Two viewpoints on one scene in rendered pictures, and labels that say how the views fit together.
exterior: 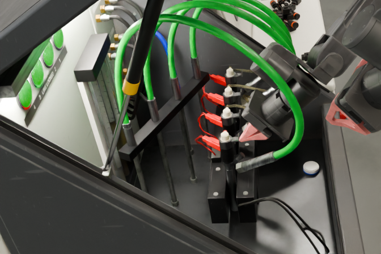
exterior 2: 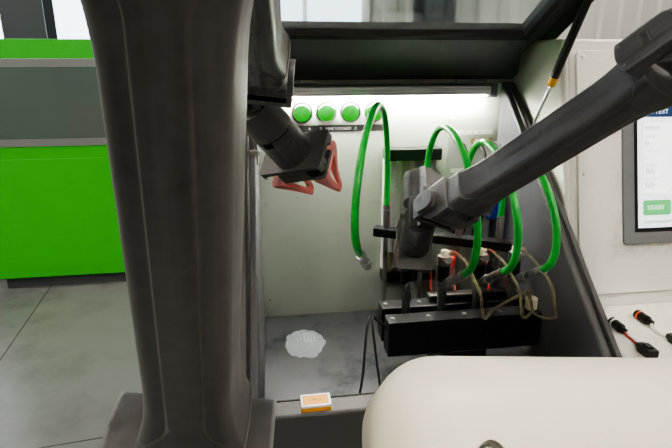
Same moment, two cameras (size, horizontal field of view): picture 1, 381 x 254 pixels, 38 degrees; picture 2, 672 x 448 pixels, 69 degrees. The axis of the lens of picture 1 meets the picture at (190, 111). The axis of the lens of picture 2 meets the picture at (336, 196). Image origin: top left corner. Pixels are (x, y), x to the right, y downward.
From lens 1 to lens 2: 1.06 m
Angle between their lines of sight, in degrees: 65
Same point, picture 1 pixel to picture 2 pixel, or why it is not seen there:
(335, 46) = (441, 187)
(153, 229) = not seen: hidden behind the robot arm
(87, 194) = not seen: hidden behind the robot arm
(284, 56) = (421, 181)
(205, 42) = (534, 218)
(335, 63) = (425, 200)
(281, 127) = (406, 257)
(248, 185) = (404, 319)
